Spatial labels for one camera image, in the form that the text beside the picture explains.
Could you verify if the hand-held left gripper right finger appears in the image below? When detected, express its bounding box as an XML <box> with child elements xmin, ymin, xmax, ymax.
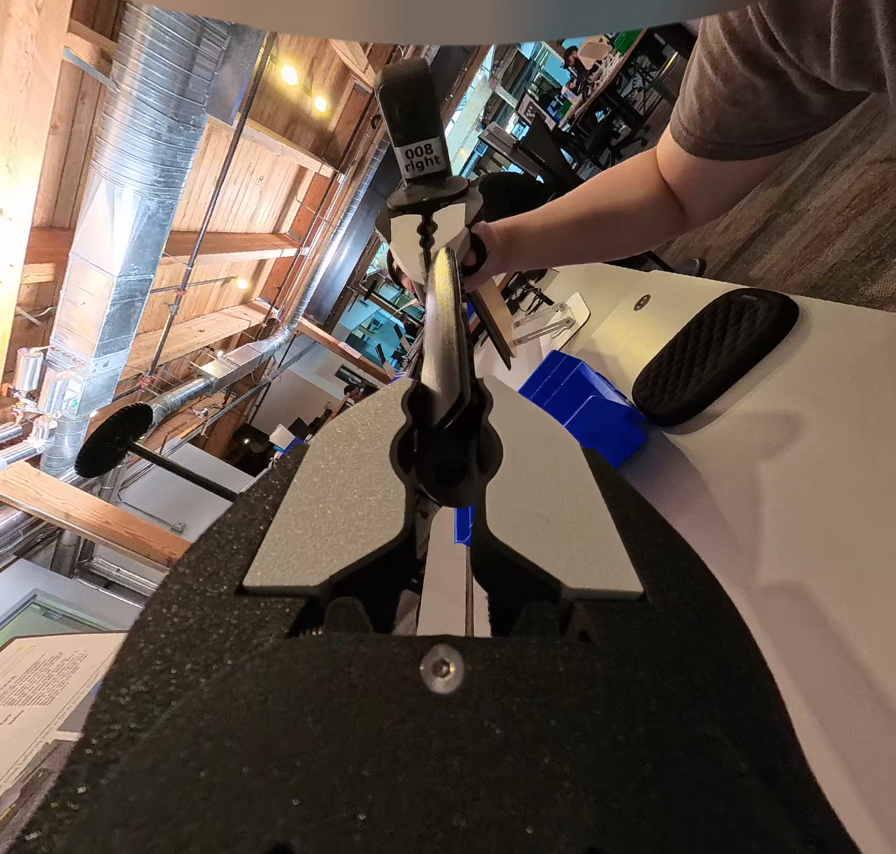
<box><xmin>470</xmin><ymin>376</ymin><xmax>646</xmax><ymax>636</ymax></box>

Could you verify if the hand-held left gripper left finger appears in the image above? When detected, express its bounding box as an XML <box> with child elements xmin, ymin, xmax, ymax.
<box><xmin>238</xmin><ymin>376</ymin><xmax>417</xmax><ymax>634</ymax></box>

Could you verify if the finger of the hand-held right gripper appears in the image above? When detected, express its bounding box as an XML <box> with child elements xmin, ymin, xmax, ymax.
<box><xmin>389</xmin><ymin>211</ymin><xmax>429</xmax><ymax>286</ymax></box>
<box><xmin>427</xmin><ymin>201</ymin><xmax>471</xmax><ymax>261</ymax></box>

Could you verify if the black remote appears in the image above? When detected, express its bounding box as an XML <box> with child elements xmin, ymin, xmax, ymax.
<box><xmin>392</xmin><ymin>246</ymin><xmax>491</xmax><ymax>508</ymax></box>

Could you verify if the blue plastic bin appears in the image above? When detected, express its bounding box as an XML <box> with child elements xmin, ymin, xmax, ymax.
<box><xmin>454</xmin><ymin>350</ymin><xmax>648</xmax><ymax>545</ymax></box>

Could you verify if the person's right hand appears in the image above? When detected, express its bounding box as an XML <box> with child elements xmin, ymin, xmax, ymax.
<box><xmin>462</xmin><ymin>220</ymin><xmax>524</xmax><ymax>295</ymax></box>

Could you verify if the metal folding stand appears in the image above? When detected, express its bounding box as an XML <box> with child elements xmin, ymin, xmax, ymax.
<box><xmin>507</xmin><ymin>292</ymin><xmax>590</xmax><ymax>347</ymax></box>

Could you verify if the black wrist rest pad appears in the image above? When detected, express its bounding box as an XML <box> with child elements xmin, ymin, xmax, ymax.
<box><xmin>631</xmin><ymin>288</ymin><xmax>800</xmax><ymax>428</ymax></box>

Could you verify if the printed instruction sheet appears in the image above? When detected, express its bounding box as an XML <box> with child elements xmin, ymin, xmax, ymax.
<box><xmin>0</xmin><ymin>630</ymin><xmax>127</xmax><ymax>792</ymax></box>

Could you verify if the person's grey-brown t-shirt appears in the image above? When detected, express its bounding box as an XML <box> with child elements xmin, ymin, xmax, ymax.
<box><xmin>668</xmin><ymin>0</ymin><xmax>896</xmax><ymax>162</ymax></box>

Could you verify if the silver ventilation duct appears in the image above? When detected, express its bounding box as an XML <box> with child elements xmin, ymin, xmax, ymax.
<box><xmin>150</xmin><ymin>318</ymin><xmax>298</xmax><ymax>435</ymax></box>

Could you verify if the large silver duct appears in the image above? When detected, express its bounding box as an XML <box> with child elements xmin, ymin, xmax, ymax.
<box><xmin>38</xmin><ymin>7</ymin><xmax>232</xmax><ymax>477</ymax></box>

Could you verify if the grey screen black frame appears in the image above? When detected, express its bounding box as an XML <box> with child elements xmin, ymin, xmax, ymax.
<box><xmin>0</xmin><ymin>588</ymin><xmax>120</xmax><ymax>648</ymax></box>

